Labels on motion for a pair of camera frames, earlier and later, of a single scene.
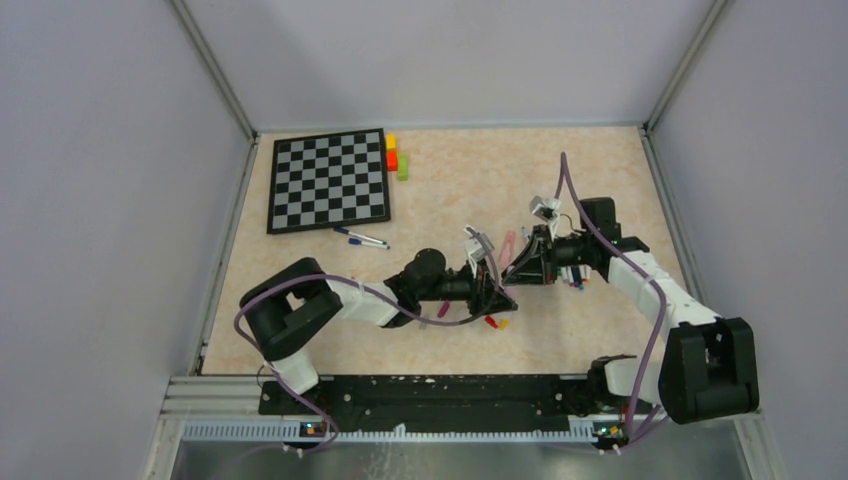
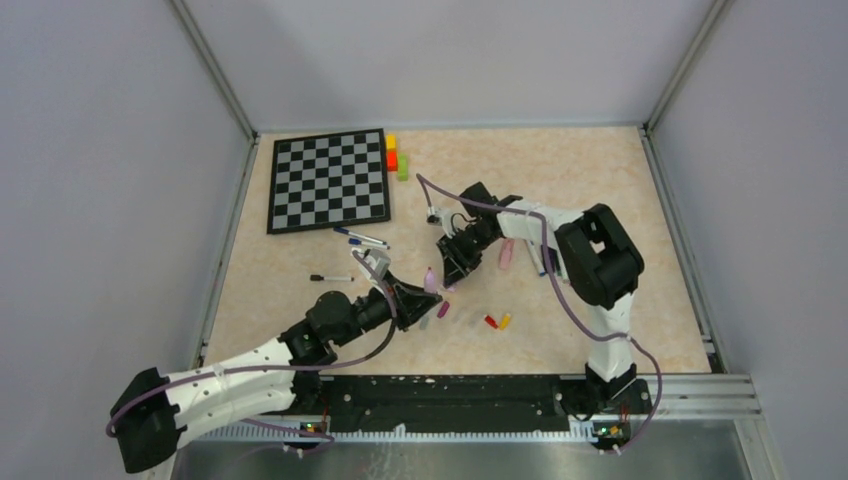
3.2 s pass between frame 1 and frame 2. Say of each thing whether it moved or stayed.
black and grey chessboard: stayed
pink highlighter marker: stayed
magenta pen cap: stayed
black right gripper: moved
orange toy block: stayed
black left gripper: moved
